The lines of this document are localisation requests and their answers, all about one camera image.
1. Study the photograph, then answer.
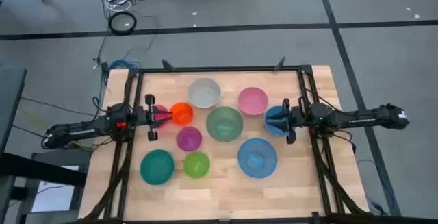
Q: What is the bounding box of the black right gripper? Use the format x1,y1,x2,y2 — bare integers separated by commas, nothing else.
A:
267,97,311,145

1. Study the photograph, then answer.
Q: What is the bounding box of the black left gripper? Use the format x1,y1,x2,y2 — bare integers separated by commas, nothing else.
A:
131,93,174,142

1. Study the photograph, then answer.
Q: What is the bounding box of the small magenta plastic bowl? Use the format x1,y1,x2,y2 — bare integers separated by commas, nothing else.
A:
152,104,170,129

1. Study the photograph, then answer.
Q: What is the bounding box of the medium blue plastic bowl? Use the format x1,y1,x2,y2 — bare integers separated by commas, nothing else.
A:
263,105,292,138

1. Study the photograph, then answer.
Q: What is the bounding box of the pale pink plastic bowl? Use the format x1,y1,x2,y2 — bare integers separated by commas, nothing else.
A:
237,86,270,116

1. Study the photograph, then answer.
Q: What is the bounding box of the large blue plastic bowl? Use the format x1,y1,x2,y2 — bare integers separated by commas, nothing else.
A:
237,138,279,179

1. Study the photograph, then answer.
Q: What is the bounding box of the white plastic bowl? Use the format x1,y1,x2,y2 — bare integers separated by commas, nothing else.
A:
187,77,222,110

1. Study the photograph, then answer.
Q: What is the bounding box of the teal plastic bowl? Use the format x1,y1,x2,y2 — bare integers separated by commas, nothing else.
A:
139,149,176,186

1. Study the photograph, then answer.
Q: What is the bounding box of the large light green plastic bowl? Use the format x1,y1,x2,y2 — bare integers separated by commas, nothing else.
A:
205,105,244,142

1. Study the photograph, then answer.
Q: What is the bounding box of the small orange plastic bowl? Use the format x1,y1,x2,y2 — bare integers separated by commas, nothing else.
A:
169,101,195,127

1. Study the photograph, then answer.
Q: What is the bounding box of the small purple plastic bowl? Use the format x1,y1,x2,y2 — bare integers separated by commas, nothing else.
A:
175,125,203,152

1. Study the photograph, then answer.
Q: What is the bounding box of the small lime green plastic bowl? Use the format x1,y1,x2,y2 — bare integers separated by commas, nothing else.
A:
182,151,211,179

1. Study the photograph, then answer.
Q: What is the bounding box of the black beam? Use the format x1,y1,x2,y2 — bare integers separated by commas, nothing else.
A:
0,152,87,187

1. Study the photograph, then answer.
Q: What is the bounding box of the white board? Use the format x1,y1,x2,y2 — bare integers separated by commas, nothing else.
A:
30,164,81,214

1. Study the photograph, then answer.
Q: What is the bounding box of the grey side table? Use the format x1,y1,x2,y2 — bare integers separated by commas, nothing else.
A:
0,65,27,156

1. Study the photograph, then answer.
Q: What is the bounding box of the black frame bracket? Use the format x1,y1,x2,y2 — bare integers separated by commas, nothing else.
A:
273,55,287,71
161,58,176,73

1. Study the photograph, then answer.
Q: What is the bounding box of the blue coiled cable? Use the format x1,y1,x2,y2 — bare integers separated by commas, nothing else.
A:
109,59,142,71

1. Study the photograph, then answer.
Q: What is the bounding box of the black cable bundle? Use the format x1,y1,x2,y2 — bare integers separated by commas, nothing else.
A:
309,127,369,215
83,138,138,220

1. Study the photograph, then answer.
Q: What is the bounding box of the black aluminium table frame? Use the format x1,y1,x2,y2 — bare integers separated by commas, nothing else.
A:
102,64,372,224

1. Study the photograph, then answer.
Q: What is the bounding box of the yellow cable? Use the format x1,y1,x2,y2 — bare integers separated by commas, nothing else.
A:
20,109,85,149

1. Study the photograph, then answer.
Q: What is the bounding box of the black floor cable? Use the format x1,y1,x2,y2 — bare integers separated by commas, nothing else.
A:
92,0,172,68

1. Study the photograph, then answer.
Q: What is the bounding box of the thin blue cable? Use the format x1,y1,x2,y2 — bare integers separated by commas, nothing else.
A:
355,158,398,216

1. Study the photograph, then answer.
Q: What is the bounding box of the white coiled cable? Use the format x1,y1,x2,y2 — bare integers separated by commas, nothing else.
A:
104,0,133,12

